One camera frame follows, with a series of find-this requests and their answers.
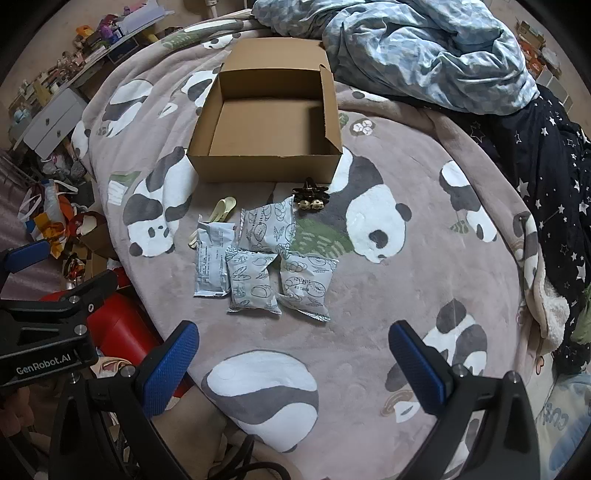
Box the panda print blanket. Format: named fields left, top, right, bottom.
left=71, top=16, right=561, bottom=480

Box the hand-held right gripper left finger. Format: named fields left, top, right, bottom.
left=48, top=320, right=200, bottom=480

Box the white drawer cabinet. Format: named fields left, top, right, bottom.
left=22, top=87, right=88, bottom=158

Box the dark star-print blanket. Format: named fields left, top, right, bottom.
left=471, top=85, right=591, bottom=374

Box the light blue printed cloth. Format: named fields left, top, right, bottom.
left=533, top=369, right=591, bottom=480

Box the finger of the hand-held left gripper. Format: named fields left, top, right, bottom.
left=0, top=239, right=51, bottom=288
left=41, top=269, right=119, bottom=320

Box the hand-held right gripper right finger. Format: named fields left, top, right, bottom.
left=389, top=320, right=541, bottom=480

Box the dark hair claw clip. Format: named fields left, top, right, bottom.
left=290, top=180, right=331, bottom=210

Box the red plastic object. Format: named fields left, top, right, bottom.
left=39, top=272, right=162, bottom=370

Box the light blue quilt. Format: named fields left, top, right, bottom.
left=252, top=0, right=541, bottom=116

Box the white bread-print snack packet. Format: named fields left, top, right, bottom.
left=225, top=246, right=282, bottom=317
left=191, top=216, right=237, bottom=298
left=238, top=196, right=297, bottom=254
left=276, top=249, right=340, bottom=322

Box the orange and white plastic bag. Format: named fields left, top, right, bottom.
left=18, top=178, right=77, bottom=259

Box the stack of small boxes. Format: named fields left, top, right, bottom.
left=515, top=18, right=575, bottom=107

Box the cream hair clip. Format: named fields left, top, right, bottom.
left=187, top=196, right=238, bottom=250

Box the lavender storage box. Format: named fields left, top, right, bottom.
left=122, top=0, right=178, bottom=37

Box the brown cardboard box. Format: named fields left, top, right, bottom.
left=186, top=38, right=345, bottom=184

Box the black cable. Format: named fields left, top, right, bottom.
left=222, top=434, right=298, bottom=480

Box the cluttered desk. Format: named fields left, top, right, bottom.
left=9, top=0, right=178, bottom=116

